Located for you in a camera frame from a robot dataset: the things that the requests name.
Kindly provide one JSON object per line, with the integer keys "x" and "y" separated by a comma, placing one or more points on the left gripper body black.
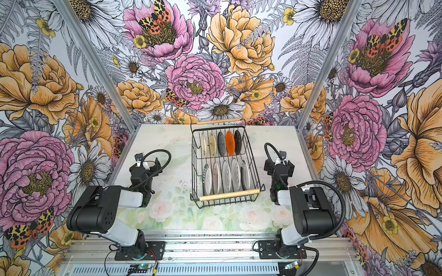
{"x": 138, "y": 169}

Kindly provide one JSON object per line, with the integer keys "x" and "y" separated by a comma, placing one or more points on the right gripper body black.
{"x": 279, "y": 169}

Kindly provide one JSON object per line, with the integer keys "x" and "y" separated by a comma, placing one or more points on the black wire dish rack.
{"x": 198, "y": 163}

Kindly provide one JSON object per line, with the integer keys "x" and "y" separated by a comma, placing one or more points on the white plate orange sunburst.
{"x": 217, "y": 178}

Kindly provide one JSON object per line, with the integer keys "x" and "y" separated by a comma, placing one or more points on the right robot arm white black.
{"x": 313, "y": 217}

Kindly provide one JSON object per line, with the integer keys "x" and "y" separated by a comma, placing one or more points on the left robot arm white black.
{"x": 96, "y": 210}

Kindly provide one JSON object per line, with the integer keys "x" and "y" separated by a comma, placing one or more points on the white plate red green band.
{"x": 245, "y": 174}

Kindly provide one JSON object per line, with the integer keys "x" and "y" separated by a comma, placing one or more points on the white plate teal rim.
{"x": 226, "y": 177}
{"x": 235, "y": 175}

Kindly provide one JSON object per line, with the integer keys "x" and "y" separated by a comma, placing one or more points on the black plate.
{"x": 238, "y": 142}

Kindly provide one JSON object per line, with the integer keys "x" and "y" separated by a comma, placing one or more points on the teal patterned plate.
{"x": 221, "y": 143}

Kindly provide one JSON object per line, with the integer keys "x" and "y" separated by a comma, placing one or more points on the beige plate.
{"x": 204, "y": 145}

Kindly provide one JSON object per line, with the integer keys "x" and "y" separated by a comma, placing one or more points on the cream plate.
{"x": 212, "y": 145}

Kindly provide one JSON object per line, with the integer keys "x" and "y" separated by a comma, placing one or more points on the green circuit board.
{"x": 140, "y": 268}

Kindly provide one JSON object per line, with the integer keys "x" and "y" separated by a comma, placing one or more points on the near wooden rack handle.
{"x": 229, "y": 195}

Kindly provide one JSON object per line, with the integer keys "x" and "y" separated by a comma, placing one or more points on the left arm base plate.
{"x": 154, "y": 250}

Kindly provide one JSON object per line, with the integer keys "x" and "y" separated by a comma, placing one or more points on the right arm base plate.
{"x": 268, "y": 249}

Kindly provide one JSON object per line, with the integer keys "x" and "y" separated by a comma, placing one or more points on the aluminium rail frame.
{"x": 336, "y": 255}

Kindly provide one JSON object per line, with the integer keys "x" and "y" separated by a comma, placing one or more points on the white vented cable duct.
{"x": 181, "y": 269}

